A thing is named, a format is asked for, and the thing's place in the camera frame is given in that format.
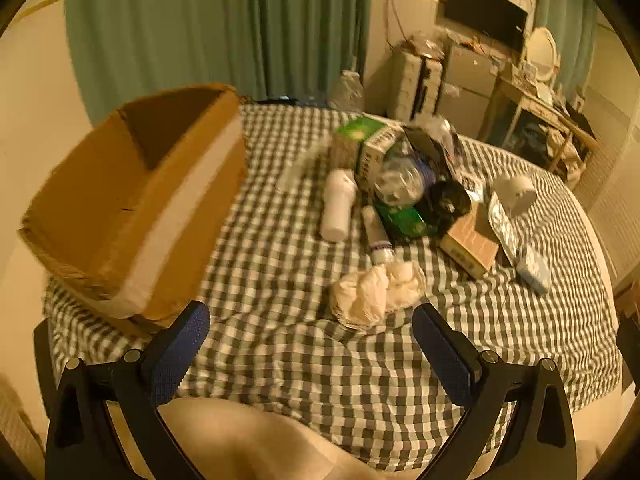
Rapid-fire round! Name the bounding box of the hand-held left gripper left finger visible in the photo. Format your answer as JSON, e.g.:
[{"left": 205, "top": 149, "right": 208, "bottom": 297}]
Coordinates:
[{"left": 45, "top": 301, "right": 211, "bottom": 480}]

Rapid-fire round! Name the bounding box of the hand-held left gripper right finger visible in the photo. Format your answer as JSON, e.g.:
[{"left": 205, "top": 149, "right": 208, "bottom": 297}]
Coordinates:
[{"left": 412, "top": 302, "right": 578, "bottom": 480}]

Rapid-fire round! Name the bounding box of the white tissue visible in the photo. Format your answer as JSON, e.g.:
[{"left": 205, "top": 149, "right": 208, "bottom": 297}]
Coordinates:
[{"left": 330, "top": 260, "right": 426, "bottom": 331}]

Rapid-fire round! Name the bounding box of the clear bottle with blue label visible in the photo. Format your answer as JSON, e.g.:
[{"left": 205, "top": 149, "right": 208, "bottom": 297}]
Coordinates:
[{"left": 375, "top": 147, "right": 436, "bottom": 206}]

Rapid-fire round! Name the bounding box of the brown cardboard box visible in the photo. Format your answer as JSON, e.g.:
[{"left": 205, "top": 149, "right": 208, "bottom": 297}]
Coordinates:
[{"left": 17, "top": 84, "right": 248, "bottom": 333}]

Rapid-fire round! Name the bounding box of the green checkered blanket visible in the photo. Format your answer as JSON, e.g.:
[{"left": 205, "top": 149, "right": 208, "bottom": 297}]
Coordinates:
[{"left": 42, "top": 102, "right": 623, "bottom": 461}]

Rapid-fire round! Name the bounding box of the brown paper box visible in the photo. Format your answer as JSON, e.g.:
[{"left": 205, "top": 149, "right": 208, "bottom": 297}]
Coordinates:
[{"left": 440, "top": 205, "right": 501, "bottom": 279}]

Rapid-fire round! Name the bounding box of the light blue tissue pack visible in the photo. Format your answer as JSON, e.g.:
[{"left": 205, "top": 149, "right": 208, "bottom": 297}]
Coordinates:
[{"left": 517, "top": 250, "right": 553, "bottom": 295}]

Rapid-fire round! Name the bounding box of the silver blister pack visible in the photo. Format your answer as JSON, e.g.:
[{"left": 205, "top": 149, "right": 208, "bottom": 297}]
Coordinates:
[{"left": 487, "top": 192, "right": 526, "bottom": 266}]

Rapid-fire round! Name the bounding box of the green wrapper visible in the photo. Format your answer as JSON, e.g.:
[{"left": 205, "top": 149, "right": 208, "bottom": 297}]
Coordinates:
[{"left": 375, "top": 202, "right": 426, "bottom": 238}]

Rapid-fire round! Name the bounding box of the small white tube bottle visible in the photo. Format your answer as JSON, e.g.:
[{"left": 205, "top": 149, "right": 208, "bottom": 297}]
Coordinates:
[{"left": 361, "top": 205, "right": 396, "bottom": 265}]

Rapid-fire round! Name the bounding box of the black round object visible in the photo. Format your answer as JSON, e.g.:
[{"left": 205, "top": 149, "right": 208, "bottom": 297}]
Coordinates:
[{"left": 425, "top": 180, "right": 472, "bottom": 235}]

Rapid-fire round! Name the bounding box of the white plastic bottle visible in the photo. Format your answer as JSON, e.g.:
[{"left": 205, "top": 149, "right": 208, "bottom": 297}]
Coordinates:
[{"left": 320, "top": 169, "right": 358, "bottom": 241}]

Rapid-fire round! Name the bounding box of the dark glossy pouch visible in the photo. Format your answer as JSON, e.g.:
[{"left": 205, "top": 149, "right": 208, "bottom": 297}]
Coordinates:
[{"left": 404, "top": 127, "right": 463, "bottom": 183}]

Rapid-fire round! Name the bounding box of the green and white carton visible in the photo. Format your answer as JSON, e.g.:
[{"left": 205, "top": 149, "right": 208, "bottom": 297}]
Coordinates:
[{"left": 334, "top": 116, "right": 406, "bottom": 191}]

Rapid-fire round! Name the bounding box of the clear plastic bag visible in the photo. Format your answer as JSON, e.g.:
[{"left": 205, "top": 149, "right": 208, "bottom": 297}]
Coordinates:
[{"left": 277, "top": 140, "right": 336, "bottom": 191}]

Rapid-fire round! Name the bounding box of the white louvered closet door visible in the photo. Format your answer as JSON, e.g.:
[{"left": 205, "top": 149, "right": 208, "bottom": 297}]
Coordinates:
[{"left": 575, "top": 85, "right": 640, "bottom": 261}]

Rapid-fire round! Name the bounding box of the cream dressing table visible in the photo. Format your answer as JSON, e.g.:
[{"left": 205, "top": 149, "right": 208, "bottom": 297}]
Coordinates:
[{"left": 480, "top": 77, "right": 576, "bottom": 161}]

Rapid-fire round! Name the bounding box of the grey small fridge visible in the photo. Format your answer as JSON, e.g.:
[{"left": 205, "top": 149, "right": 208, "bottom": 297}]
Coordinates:
[{"left": 435, "top": 42, "right": 501, "bottom": 138}]

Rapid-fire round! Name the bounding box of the white suitcase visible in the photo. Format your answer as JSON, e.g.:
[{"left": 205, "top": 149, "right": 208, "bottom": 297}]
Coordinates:
[{"left": 387, "top": 50, "right": 443, "bottom": 121}]

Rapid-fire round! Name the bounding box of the large clear water jug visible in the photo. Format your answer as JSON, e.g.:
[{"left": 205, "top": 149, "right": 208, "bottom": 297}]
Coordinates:
[{"left": 330, "top": 71, "right": 364, "bottom": 111}]

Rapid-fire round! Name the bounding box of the white oval mirror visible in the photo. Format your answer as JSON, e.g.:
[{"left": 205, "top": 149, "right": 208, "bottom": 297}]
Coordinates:
[{"left": 525, "top": 27, "right": 557, "bottom": 83}]

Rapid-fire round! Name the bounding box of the green curtain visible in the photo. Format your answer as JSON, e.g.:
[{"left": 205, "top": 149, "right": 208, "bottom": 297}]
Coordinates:
[
  {"left": 535, "top": 0, "right": 598, "bottom": 101},
  {"left": 62, "top": 0, "right": 375, "bottom": 126}
]

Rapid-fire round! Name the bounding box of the pile of cables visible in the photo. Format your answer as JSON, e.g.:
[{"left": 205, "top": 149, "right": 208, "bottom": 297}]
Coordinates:
[{"left": 400, "top": 30, "right": 446, "bottom": 61}]

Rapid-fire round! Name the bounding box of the black wall television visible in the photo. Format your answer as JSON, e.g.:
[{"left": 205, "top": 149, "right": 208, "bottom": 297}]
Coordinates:
[{"left": 445, "top": 0, "right": 529, "bottom": 52}]

